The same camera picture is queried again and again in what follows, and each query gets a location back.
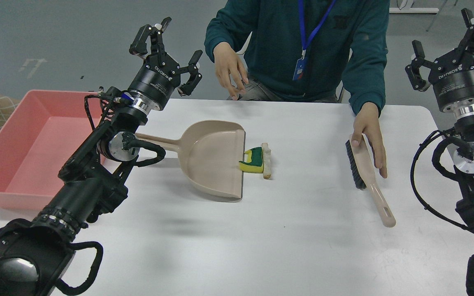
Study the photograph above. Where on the person's right hand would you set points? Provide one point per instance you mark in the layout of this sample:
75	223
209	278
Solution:
230	70

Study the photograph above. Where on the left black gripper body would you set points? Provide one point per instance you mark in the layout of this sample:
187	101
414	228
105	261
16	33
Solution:
155	82

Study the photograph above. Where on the pink plastic bin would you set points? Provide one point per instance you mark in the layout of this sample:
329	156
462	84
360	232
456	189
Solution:
42	133

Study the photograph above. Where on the yellow green sponge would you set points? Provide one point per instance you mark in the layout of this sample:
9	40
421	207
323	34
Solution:
254	161

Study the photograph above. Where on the person in teal sweater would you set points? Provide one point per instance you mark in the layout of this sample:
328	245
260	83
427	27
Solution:
303	49

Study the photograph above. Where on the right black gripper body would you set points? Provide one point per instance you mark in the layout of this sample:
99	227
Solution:
452	77

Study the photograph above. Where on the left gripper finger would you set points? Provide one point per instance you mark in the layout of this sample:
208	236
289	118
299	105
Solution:
192	68
149	40

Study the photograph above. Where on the white bread piece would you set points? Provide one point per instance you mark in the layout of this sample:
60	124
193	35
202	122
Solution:
266	159

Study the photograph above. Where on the beige plastic dustpan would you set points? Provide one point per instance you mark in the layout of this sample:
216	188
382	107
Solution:
209	153

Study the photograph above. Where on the beige hand brush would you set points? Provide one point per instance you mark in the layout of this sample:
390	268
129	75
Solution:
364	177

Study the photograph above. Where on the white desk base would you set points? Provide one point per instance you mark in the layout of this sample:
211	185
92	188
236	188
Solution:
407	7

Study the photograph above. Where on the person's left hand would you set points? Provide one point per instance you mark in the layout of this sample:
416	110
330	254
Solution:
366	123

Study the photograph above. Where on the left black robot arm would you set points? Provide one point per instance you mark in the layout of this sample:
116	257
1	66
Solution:
39	256

